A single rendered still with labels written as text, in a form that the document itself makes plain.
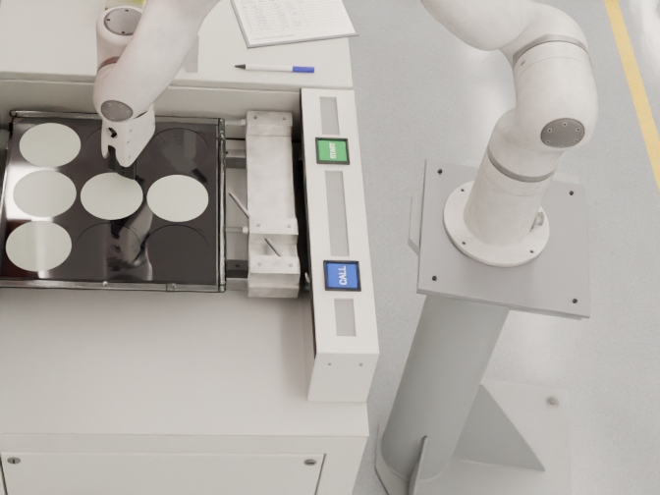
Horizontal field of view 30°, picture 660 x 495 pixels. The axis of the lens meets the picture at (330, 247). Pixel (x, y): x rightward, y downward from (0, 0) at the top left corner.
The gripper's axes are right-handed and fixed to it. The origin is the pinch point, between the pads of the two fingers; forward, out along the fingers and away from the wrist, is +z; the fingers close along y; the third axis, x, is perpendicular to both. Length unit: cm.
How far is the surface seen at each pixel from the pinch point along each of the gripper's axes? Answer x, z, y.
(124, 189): -1.0, 2.1, -3.1
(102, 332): -8.9, 10.1, -25.1
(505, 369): -71, 92, 57
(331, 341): -44.4, -3.9, -19.4
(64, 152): 11.5, 2.1, -0.7
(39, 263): 3.2, 2.1, -22.8
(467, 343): -62, 35, 18
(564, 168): -66, 92, 128
